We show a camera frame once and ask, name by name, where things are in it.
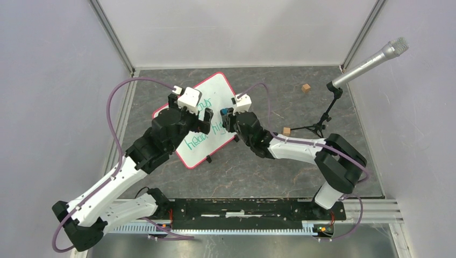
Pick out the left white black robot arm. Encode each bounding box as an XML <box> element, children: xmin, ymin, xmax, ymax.
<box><xmin>52</xmin><ymin>94</ymin><xmax>213</xmax><ymax>252</ymax></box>

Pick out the pink framed whiteboard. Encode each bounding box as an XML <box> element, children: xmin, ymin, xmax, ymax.
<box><xmin>152</xmin><ymin>71</ymin><xmax>243</xmax><ymax>170</ymax></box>

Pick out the wooden cube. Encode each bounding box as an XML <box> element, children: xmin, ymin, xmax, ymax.
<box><xmin>301</xmin><ymin>84</ymin><xmax>311</xmax><ymax>94</ymax></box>
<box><xmin>282</xmin><ymin>127</ymin><xmax>291</xmax><ymax>137</ymax></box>

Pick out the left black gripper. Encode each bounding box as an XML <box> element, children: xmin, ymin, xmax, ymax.
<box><xmin>168</xmin><ymin>94</ymin><xmax>212</xmax><ymax>152</ymax></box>

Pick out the black microphone tripod stand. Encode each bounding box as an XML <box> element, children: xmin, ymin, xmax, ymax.
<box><xmin>290</xmin><ymin>82</ymin><xmax>343</xmax><ymax>138</ymax></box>

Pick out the silver microphone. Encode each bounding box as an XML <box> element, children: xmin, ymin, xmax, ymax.
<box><xmin>326</xmin><ymin>37</ymin><xmax>409</xmax><ymax>92</ymax></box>

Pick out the aluminium cable duct rail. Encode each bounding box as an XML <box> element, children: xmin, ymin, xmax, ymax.
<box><xmin>110</xmin><ymin>220</ymin><xmax>334</xmax><ymax>237</ymax></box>

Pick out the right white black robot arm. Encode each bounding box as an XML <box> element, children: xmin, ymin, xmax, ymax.
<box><xmin>220</xmin><ymin>108</ymin><xmax>367</xmax><ymax>219</ymax></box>

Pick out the near wooden cube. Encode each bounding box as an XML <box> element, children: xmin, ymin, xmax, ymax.
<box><xmin>282</xmin><ymin>127</ymin><xmax>291</xmax><ymax>137</ymax></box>

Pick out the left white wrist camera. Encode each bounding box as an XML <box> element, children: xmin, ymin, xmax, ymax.
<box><xmin>172</xmin><ymin>85</ymin><xmax>202</xmax><ymax>115</ymax></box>

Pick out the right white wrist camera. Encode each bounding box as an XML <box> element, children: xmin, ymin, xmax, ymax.
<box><xmin>232</xmin><ymin>94</ymin><xmax>252</xmax><ymax>114</ymax></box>

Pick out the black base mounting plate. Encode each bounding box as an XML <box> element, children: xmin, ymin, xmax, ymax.
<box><xmin>152</xmin><ymin>198</ymin><xmax>347</xmax><ymax>230</ymax></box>

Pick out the purple cable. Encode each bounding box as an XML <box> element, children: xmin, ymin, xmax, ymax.
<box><xmin>237</xmin><ymin>83</ymin><xmax>371</xmax><ymax>242</ymax></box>
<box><xmin>52</xmin><ymin>77</ymin><xmax>195</xmax><ymax>254</ymax></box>

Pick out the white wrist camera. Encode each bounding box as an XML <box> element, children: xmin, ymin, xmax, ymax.
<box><xmin>172</xmin><ymin>85</ymin><xmax>202</xmax><ymax>115</ymax></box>
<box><xmin>232</xmin><ymin>94</ymin><xmax>252</xmax><ymax>114</ymax></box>

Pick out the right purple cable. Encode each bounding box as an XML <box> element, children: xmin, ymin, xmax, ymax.
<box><xmin>237</xmin><ymin>83</ymin><xmax>371</xmax><ymax>242</ymax></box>

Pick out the far wooden cube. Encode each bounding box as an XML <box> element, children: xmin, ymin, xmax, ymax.
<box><xmin>301</xmin><ymin>84</ymin><xmax>311</xmax><ymax>94</ymax></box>

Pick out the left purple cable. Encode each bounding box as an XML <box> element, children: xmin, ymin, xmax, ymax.
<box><xmin>52</xmin><ymin>77</ymin><xmax>195</xmax><ymax>254</ymax></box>

